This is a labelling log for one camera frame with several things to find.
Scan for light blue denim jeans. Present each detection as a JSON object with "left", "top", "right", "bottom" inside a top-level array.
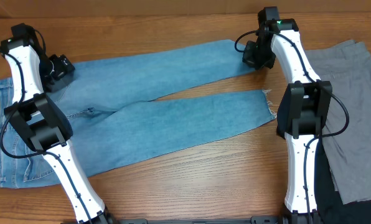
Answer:
[{"left": 0, "top": 39, "right": 278, "bottom": 189}]

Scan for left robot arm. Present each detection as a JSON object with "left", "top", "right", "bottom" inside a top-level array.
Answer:
[{"left": 0, "top": 23, "right": 116, "bottom": 224}]

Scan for gray trousers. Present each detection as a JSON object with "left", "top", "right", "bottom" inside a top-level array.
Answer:
[{"left": 306, "top": 40, "right": 371, "bottom": 203}]

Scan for black garment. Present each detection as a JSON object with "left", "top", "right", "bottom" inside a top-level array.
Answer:
[{"left": 277, "top": 91, "right": 371, "bottom": 224}]

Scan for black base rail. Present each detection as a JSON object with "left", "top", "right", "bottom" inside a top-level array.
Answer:
[{"left": 60, "top": 215, "right": 286, "bottom": 224}]

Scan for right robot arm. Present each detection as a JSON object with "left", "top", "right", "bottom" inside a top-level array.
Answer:
[{"left": 242, "top": 6, "right": 332, "bottom": 223}]

